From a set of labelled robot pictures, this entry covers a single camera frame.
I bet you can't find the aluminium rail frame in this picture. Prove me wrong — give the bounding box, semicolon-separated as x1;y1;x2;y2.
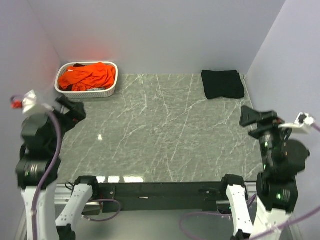
14;184;103;240

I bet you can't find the white plastic laundry basket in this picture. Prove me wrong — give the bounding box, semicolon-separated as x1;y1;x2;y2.
54;61;119;99

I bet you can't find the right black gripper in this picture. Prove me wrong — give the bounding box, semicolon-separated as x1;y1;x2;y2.
240;102;295;168

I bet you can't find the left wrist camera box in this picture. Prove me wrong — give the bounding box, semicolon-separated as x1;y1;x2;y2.
21;90;55;116

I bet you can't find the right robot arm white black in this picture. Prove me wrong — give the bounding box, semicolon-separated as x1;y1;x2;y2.
219;105;315;240

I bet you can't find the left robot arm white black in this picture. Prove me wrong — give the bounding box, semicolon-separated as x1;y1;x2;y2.
10;92;100;240

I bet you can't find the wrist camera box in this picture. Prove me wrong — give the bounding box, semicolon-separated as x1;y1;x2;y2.
278;112;316;135
21;90;55;116

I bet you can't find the black base beam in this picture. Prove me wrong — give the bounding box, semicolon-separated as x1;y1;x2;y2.
74;181;251;216

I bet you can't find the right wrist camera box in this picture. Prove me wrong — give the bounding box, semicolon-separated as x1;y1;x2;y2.
278;112;316;135

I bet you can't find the orange t-shirt in basket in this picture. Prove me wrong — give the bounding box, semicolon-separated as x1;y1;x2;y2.
58;62;117;92

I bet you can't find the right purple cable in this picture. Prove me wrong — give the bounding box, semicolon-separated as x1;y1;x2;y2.
179;119;320;240

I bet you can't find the black t-shirt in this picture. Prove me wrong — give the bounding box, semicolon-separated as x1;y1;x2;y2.
201;70;245;100

